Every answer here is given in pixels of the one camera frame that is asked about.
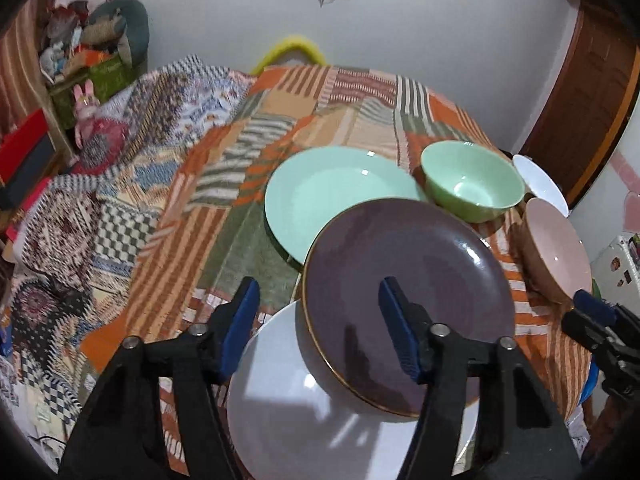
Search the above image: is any red and black box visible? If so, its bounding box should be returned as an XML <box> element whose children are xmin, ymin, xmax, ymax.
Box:
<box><xmin>0</xmin><ymin>108</ymin><xmax>56</xmax><ymax>209</ymax></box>

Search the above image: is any white plate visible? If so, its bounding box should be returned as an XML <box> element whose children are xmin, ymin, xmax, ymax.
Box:
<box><xmin>226</xmin><ymin>299</ymin><xmax>481</xmax><ymax>480</ymax></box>

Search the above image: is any mint green plate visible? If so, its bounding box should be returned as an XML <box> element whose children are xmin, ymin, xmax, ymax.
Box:
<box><xmin>264</xmin><ymin>146</ymin><xmax>426</xmax><ymax>263</ymax></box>

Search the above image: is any patterned patchwork bedspread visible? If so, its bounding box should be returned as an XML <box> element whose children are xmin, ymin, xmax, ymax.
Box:
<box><xmin>1</xmin><ymin>56</ymin><xmax>253</xmax><ymax>467</ymax></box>

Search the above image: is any green bowl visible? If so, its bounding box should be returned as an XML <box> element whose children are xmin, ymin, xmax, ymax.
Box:
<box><xmin>421</xmin><ymin>140</ymin><xmax>525</xmax><ymax>223</ymax></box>

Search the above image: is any striped patchwork tablecloth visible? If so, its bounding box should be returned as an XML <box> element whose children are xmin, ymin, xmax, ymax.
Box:
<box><xmin>80</xmin><ymin>65</ymin><xmax>590</xmax><ymax>422</ymax></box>

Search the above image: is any yellow fuzzy chair back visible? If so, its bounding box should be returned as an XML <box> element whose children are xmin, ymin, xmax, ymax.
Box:
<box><xmin>250</xmin><ymin>35</ymin><xmax>328</xmax><ymax>76</ymax></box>

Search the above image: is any dark purple plate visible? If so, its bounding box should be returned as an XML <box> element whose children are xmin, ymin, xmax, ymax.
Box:
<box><xmin>301</xmin><ymin>197</ymin><xmax>518</xmax><ymax>418</ymax></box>

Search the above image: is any striped brown curtain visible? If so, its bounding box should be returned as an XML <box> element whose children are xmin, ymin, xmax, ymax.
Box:
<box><xmin>1</xmin><ymin>0</ymin><xmax>72</xmax><ymax>162</ymax></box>

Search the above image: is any brown wooden door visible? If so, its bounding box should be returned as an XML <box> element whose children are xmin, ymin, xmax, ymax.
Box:
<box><xmin>521</xmin><ymin>0</ymin><xmax>639</xmax><ymax>207</ymax></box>

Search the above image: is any white sticker suitcase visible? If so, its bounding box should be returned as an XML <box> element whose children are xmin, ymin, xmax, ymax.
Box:
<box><xmin>591</xmin><ymin>233</ymin><xmax>640</xmax><ymax>313</ymax></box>

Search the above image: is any white bowl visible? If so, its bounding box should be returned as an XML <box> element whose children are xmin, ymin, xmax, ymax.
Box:
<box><xmin>512</xmin><ymin>155</ymin><xmax>570</xmax><ymax>218</ymax></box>

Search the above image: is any pink rabbit plush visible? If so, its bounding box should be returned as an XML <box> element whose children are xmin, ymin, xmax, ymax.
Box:
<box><xmin>73</xmin><ymin>79</ymin><xmax>100</xmax><ymax>150</ymax></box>

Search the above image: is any pink bowl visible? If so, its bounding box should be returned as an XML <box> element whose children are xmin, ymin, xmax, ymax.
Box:
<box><xmin>518</xmin><ymin>198</ymin><xmax>592</xmax><ymax>304</ymax></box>

